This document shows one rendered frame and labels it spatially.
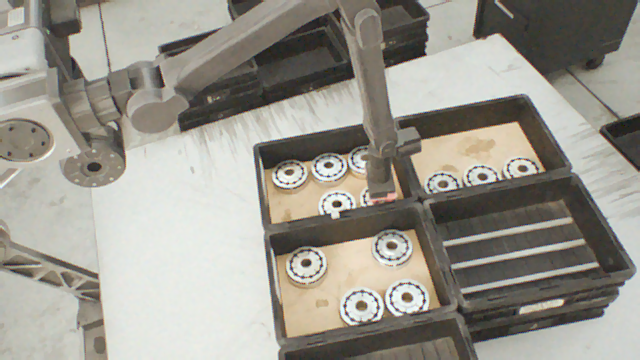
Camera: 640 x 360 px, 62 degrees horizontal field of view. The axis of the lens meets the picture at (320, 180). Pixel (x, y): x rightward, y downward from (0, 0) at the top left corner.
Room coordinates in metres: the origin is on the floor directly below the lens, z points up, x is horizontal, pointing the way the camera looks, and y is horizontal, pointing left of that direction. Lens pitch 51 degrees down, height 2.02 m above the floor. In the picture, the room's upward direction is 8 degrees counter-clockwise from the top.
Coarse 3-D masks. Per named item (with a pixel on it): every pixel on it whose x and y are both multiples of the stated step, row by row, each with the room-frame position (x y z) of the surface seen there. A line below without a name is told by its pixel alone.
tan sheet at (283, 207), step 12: (312, 180) 0.97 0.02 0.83; (348, 180) 0.96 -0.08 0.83; (360, 180) 0.95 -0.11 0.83; (396, 180) 0.93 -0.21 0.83; (276, 192) 0.95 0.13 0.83; (300, 192) 0.94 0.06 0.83; (312, 192) 0.93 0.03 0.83; (324, 192) 0.92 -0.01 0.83; (348, 192) 0.91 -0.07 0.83; (360, 192) 0.91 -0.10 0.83; (396, 192) 0.89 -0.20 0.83; (276, 204) 0.91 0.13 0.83; (288, 204) 0.90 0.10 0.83; (300, 204) 0.90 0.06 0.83; (312, 204) 0.89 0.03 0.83; (276, 216) 0.87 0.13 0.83; (288, 216) 0.86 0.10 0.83; (300, 216) 0.85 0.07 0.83
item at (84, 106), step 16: (48, 80) 0.69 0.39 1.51; (64, 80) 0.72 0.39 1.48; (80, 80) 0.70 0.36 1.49; (96, 80) 0.71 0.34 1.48; (48, 96) 0.65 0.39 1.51; (64, 96) 0.67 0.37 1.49; (80, 96) 0.67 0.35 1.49; (96, 96) 0.68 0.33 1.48; (64, 112) 0.64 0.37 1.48; (80, 112) 0.65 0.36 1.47; (96, 112) 0.66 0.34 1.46; (112, 112) 0.66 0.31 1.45; (80, 128) 0.65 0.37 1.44; (96, 128) 0.66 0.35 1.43; (80, 144) 0.64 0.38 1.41
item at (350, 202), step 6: (330, 192) 0.90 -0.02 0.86; (336, 192) 0.89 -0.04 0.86; (342, 192) 0.89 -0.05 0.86; (324, 198) 0.88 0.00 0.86; (330, 198) 0.88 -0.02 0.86; (348, 198) 0.87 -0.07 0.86; (324, 204) 0.86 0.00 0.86; (348, 204) 0.85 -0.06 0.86; (354, 204) 0.84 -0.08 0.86; (324, 210) 0.84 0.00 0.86
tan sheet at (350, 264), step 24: (360, 240) 0.75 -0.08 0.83; (336, 264) 0.69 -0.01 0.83; (360, 264) 0.68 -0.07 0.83; (408, 264) 0.66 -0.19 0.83; (288, 288) 0.64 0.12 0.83; (312, 288) 0.63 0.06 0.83; (336, 288) 0.62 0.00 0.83; (384, 288) 0.61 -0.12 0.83; (432, 288) 0.59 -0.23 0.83; (288, 312) 0.58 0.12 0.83; (312, 312) 0.57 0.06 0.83; (336, 312) 0.56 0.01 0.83; (384, 312) 0.54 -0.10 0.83; (288, 336) 0.52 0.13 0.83
